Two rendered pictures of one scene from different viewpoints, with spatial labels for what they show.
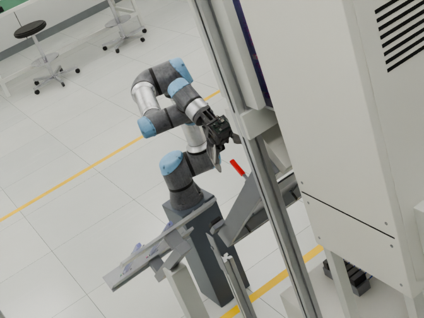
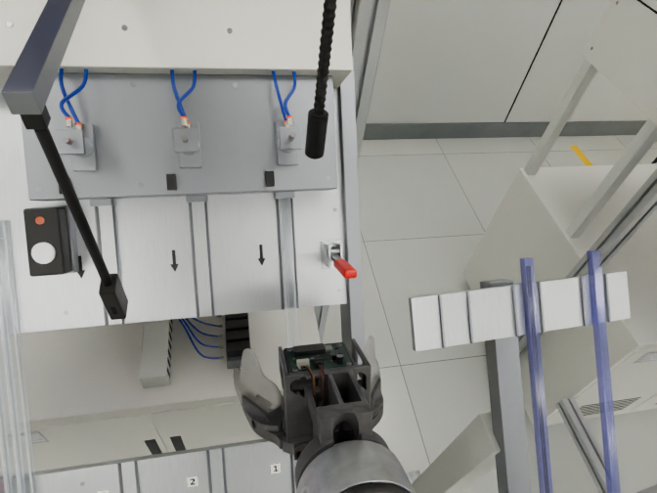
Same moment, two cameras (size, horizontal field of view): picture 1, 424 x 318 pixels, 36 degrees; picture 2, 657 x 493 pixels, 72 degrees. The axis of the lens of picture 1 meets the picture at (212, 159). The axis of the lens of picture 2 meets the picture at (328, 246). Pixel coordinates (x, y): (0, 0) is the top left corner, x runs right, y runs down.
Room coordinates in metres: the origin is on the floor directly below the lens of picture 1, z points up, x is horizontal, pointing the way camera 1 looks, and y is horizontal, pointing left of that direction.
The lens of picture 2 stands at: (2.01, -0.05, 1.50)
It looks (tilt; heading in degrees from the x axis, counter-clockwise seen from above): 49 degrees down; 185
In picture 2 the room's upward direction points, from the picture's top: 10 degrees clockwise
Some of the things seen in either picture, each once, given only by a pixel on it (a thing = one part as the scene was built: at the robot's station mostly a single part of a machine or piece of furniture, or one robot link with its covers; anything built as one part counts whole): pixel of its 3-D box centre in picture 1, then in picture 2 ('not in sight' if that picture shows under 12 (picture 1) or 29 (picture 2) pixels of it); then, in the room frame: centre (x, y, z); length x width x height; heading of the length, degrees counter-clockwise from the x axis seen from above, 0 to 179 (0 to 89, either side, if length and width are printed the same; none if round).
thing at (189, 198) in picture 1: (183, 190); not in sight; (2.47, 0.17, 0.60); 0.15 x 0.15 x 0.10
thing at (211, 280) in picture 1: (207, 246); not in sight; (2.47, 0.17, 0.27); 0.18 x 0.18 x 0.55; 25
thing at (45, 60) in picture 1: (43, 55); not in sight; (6.52, 1.21, 0.31); 0.53 x 0.50 x 0.62; 112
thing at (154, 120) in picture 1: (147, 103); not in sight; (2.25, 0.15, 1.14); 0.49 x 0.11 x 0.12; 3
